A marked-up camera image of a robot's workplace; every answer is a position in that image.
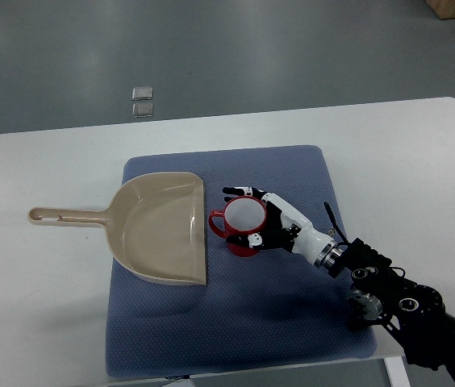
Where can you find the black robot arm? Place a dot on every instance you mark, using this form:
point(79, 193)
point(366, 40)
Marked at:
point(381, 295)

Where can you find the beige plastic dustpan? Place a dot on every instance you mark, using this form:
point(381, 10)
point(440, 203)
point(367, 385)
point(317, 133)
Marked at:
point(155, 227)

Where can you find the white table leg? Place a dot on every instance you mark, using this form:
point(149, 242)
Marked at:
point(396, 372)

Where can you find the upper metal floor plate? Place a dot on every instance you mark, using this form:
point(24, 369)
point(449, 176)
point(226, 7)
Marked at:
point(142, 93)

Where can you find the red cup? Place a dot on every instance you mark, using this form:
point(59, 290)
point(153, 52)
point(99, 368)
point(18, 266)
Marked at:
point(241, 216)

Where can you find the blue grey mat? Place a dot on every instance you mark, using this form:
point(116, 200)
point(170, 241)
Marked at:
point(270, 309)

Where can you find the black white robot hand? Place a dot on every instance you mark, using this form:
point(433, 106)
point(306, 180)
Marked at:
point(286, 228)

